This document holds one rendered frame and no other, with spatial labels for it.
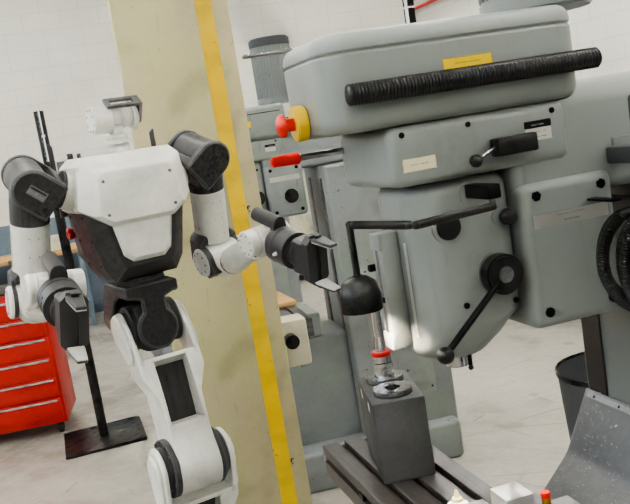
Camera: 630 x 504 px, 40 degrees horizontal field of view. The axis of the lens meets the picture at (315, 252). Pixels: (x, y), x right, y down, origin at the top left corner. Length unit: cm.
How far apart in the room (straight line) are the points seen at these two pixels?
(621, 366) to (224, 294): 175
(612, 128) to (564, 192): 15
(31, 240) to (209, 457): 65
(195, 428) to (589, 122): 113
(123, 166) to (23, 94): 844
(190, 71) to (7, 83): 736
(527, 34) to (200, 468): 122
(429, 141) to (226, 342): 197
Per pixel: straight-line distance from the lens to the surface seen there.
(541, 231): 153
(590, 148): 159
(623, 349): 184
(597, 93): 160
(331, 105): 137
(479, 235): 149
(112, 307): 222
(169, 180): 206
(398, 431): 195
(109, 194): 201
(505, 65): 144
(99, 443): 568
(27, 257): 209
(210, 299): 321
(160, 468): 209
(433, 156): 142
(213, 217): 223
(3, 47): 1050
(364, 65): 137
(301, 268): 194
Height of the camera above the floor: 175
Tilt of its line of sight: 8 degrees down
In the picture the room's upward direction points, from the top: 9 degrees counter-clockwise
